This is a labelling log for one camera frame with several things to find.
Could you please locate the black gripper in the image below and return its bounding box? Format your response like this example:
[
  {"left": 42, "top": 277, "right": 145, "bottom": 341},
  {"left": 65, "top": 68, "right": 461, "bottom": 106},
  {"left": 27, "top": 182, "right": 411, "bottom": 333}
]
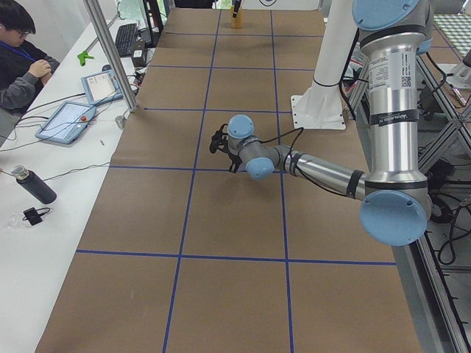
[
  {"left": 228, "top": 152, "right": 242, "bottom": 174},
  {"left": 233, "top": 0, "right": 242, "bottom": 12}
]

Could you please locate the bamboo cup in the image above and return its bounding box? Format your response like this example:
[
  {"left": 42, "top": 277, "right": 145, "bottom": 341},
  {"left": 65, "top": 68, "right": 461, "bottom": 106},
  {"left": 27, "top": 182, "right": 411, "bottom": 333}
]
[{"left": 230, "top": 10, "right": 242, "bottom": 29}]

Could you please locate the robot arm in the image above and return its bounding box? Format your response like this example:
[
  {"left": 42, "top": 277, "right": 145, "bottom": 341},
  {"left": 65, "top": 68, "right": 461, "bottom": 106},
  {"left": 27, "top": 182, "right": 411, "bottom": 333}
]
[{"left": 210, "top": 1, "right": 434, "bottom": 246}]

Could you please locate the black keyboard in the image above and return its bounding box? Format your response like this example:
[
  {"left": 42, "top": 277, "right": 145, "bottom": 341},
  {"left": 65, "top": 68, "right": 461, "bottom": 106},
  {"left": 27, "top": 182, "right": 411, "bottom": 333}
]
[{"left": 115, "top": 23, "right": 138, "bottom": 57}]

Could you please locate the far teach pendant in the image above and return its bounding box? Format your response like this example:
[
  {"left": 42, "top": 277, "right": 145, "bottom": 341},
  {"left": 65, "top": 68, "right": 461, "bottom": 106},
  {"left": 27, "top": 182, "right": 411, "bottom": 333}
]
[{"left": 81, "top": 70, "right": 123, "bottom": 106}]

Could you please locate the teach pendant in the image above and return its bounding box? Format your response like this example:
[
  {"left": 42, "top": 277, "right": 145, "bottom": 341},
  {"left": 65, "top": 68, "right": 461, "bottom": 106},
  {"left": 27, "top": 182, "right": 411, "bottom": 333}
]
[
  {"left": 81, "top": 70, "right": 123, "bottom": 106},
  {"left": 35, "top": 101, "right": 96, "bottom": 145}
]

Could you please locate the green tool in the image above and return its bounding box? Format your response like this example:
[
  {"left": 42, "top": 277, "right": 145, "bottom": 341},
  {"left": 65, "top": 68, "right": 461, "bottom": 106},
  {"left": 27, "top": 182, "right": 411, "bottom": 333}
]
[{"left": 77, "top": 51, "right": 94, "bottom": 66}]

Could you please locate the near teach pendant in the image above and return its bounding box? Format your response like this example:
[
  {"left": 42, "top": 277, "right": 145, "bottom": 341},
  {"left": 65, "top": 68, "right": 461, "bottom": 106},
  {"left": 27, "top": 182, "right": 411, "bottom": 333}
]
[{"left": 35, "top": 101, "right": 96, "bottom": 145}]

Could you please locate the small black adapter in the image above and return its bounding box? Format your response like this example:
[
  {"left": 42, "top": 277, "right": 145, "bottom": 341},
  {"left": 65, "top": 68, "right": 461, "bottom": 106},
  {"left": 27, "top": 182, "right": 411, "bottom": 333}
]
[{"left": 23, "top": 207, "right": 51, "bottom": 226}]

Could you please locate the black water bottle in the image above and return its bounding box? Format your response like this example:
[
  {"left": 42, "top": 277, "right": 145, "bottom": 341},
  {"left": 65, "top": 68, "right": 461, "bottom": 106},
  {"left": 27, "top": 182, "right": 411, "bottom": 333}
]
[{"left": 11, "top": 165, "right": 57, "bottom": 204}]

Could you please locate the seated person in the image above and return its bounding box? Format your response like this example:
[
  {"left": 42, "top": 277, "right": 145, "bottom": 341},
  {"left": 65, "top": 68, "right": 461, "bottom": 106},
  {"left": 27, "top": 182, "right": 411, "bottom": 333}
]
[{"left": 1, "top": 1, "right": 60, "bottom": 115}]

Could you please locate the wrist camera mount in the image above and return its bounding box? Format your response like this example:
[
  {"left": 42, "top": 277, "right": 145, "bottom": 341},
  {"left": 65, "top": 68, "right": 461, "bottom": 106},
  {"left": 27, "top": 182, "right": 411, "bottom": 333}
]
[{"left": 209, "top": 124, "right": 230, "bottom": 154}]

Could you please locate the white pedestal column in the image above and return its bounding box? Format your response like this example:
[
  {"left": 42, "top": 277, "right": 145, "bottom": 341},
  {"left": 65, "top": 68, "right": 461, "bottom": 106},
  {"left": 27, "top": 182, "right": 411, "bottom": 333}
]
[{"left": 291, "top": 0, "right": 358, "bottom": 130}]

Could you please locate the aluminium frame post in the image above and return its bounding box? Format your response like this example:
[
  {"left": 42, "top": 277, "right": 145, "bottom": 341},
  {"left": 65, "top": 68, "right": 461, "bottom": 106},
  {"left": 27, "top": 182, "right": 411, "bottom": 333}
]
[{"left": 83, "top": 0, "right": 138, "bottom": 113}]

